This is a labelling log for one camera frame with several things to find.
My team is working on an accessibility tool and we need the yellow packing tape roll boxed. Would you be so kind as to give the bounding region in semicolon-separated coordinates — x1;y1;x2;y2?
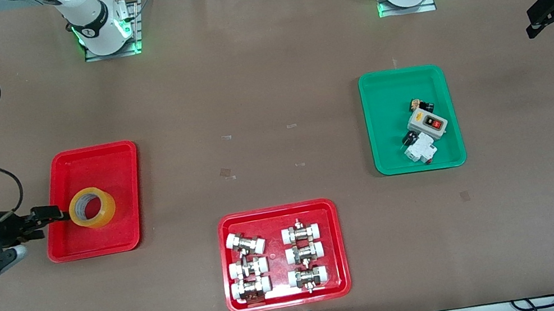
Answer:
65;183;120;233

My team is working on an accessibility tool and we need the narrow red plastic tray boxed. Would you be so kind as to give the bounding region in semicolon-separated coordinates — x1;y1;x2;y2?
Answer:
30;138;155;266

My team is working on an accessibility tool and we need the green plastic tray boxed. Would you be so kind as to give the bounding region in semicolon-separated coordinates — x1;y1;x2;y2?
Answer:
356;58;469;182

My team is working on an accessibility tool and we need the wide red plastic tray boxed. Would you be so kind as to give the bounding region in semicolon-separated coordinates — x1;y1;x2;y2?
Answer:
211;195;355;311

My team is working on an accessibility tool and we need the white capped metal pipe fitting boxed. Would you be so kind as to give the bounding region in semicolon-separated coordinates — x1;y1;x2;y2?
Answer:
280;216;324;246
286;263;332;296
225;227;268;260
283;239;327;267
227;254;271;282
229;274;274;305

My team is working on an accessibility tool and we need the white circuit breaker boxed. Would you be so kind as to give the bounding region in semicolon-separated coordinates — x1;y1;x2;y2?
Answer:
401;130;441;169

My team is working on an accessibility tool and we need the grey on-off switch box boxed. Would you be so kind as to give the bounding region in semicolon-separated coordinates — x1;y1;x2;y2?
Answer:
405;104;450;145

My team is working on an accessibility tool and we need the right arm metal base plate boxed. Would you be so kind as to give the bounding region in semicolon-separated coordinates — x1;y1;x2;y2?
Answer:
75;0;149;64

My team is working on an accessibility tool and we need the black floor cable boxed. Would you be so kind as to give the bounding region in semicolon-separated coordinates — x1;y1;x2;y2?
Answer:
510;293;554;311

